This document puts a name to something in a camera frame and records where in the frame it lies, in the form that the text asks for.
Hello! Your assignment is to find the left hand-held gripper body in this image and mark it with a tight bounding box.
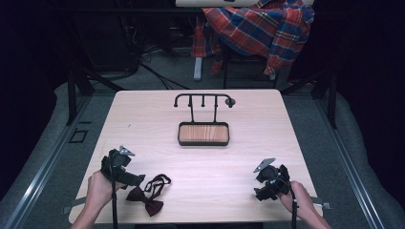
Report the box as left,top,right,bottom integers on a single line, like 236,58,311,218
100,145,141,186

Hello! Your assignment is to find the grey table bracket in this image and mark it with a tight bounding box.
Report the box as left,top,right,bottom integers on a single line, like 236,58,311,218
61,196,88,216
311,196,333,211

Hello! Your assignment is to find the red blue plaid shirt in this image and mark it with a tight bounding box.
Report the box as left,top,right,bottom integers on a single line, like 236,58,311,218
191,0,316,77

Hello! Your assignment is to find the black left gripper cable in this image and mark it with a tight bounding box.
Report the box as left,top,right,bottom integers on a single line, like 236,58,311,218
109,157,119,229

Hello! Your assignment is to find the black rack with wooden tray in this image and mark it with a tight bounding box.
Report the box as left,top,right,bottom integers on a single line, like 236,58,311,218
173,93,237,147

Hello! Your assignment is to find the dark red bow tie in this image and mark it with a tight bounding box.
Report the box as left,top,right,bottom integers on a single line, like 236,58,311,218
125,173,172,218

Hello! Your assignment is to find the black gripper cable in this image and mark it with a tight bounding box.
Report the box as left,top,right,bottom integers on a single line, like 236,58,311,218
109,157,119,229
276,177,299,229

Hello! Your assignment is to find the black metal stand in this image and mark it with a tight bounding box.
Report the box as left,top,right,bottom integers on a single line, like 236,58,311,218
65,63,126,126
280,68,338,130

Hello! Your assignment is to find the bundle of black floor cables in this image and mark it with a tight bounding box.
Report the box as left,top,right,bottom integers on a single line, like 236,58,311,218
104,18,192,91

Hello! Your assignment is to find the person's right hand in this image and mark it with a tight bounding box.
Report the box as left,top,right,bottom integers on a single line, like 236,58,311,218
276,180,317,221

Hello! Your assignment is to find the person's left hand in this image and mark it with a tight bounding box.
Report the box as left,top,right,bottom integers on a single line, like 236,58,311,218
84,170,126,212

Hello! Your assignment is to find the black chair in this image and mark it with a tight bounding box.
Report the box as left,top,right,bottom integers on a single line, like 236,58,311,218
221,44,279,90

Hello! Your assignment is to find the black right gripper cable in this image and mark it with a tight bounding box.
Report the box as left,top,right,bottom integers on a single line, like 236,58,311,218
276,177,299,229

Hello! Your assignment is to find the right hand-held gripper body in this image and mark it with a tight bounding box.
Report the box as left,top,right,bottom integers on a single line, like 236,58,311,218
253,157,291,196

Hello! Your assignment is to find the aluminium floor rail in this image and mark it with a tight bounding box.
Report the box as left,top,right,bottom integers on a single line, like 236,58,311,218
2,94,94,229
313,94,388,229

